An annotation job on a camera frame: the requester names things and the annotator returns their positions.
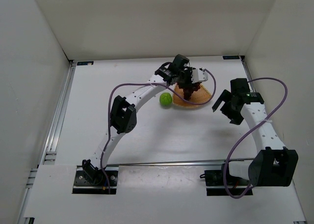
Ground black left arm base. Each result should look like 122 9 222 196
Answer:
72 166 119 195

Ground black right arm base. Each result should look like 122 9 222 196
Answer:
199 164 249 196

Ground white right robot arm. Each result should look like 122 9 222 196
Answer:
212 78 298 187

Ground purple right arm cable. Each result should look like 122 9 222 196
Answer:
222 77 288 199

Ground aluminium right side rail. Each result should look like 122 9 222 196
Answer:
240 55 285 141

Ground blue corner label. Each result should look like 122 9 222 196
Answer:
77 61 94 66
223 56 240 60

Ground woven triangular fruit bowl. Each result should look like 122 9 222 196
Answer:
172 84 212 109

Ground dark red fake grapes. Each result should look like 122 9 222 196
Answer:
178 83 200 100

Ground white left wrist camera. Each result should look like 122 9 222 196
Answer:
191 68 208 84

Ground blue right corner label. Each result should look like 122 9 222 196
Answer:
223 56 240 60

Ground aluminium front rail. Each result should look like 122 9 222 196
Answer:
99 157 256 167

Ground white front cover board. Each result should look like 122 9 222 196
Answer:
24 165 305 224

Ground blue left corner label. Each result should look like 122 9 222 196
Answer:
77 61 94 66

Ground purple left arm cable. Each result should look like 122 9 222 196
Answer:
100 68 217 195

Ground green fake fruit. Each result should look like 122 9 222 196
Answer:
159 92 172 107

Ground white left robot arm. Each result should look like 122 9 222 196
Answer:
82 54 195 187

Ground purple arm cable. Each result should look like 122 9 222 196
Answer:
222 77 288 199
100 68 217 195

